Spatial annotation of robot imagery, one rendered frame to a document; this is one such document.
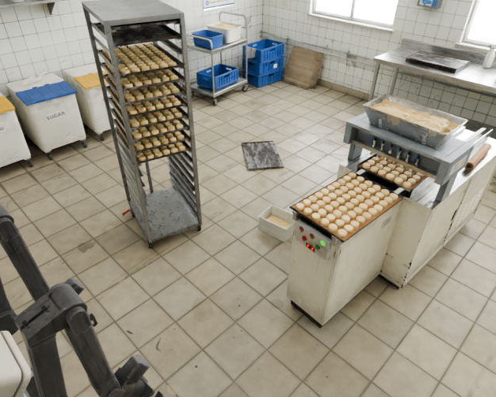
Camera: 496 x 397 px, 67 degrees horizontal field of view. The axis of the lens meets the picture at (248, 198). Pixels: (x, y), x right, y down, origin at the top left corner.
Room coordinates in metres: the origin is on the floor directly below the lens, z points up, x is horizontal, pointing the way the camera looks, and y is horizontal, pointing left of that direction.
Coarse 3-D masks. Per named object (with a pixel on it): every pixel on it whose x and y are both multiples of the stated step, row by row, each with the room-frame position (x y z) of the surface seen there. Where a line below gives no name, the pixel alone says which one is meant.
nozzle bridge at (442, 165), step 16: (352, 128) 2.35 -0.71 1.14; (368, 128) 2.27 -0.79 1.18; (352, 144) 2.43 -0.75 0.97; (368, 144) 2.29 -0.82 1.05; (384, 144) 2.24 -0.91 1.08; (400, 144) 2.08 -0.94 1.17; (416, 144) 2.06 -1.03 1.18; (448, 144) 2.06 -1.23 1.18; (464, 144) 2.07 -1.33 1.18; (352, 160) 2.42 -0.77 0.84; (400, 160) 2.09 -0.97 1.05; (432, 160) 2.00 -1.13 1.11; (448, 160) 1.88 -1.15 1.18; (464, 160) 2.00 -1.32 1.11; (432, 176) 1.93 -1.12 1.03; (448, 176) 1.88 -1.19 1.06; (448, 192) 1.97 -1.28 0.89
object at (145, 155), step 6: (126, 144) 2.59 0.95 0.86; (174, 144) 2.60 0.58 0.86; (180, 144) 2.57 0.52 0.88; (150, 150) 2.47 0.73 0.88; (156, 150) 2.47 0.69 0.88; (162, 150) 2.49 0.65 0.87; (168, 150) 2.47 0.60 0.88; (174, 150) 2.47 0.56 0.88; (180, 150) 2.50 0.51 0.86; (138, 156) 2.40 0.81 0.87; (144, 156) 2.38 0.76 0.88; (150, 156) 2.39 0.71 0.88; (156, 156) 2.41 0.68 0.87
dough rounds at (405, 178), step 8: (368, 160) 2.30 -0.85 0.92; (376, 160) 2.30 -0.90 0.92; (384, 160) 2.30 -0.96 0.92; (368, 168) 2.22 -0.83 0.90; (376, 168) 2.19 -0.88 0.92; (384, 168) 2.19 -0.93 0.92; (392, 168) 2.20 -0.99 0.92; (400, 168) 2.20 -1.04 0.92; (408, 168) 2.23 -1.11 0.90; (384, 176) 2.12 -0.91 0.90; (392, 176) 2.09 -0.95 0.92; (400, 176) 2.09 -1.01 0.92; (408, 176) 2.11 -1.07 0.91; (416, 176) 2.09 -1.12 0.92; (424, 176) 2.12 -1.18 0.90; (400, 184) 2.03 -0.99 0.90; (408, 184) 2.00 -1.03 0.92; (416, 184) 2.03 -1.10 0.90
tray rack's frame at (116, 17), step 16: (112, 0) 2.88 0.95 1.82; (128, 0) 2.89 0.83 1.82; (144, 0) 2.90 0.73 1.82; (96, 16) 2.43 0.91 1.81; (112, 16) 2.39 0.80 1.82; (128, 16) 2.40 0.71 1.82; (144, 16) 2.40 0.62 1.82; (160, 16) 2.43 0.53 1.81; (176, 16) 2.49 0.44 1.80; (96, 48) 2.81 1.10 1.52; (96, 64) 2.80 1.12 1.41; (112, 128) 2.80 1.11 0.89; (128, 192) 2.81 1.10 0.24; (160, 192) 2.94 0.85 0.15; (176, 192) 2.94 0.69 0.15; (160, 208) 2.69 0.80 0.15; (176, 208) 2.70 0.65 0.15; (144, 224) 2.46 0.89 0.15; (160, 224) 2.47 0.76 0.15; (176, 224) 2.47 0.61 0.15; (192, 224) 2.47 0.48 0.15
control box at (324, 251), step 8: (304, 224) 1.69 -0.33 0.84; (296, 232) 1.71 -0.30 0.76; (304, 232) 1.67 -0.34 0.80; (312, 232) 1.63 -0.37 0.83; (312, 240) 1.62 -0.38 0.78; (320, 240) 1.58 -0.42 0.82; (328, 240) 1.56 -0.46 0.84; (312, 248) 1.61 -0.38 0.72; (320, 248) 1.57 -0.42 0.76; (328, 248) 1.54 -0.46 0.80; (320, 256) 1.57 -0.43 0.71; (328, 256) 1.55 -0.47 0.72
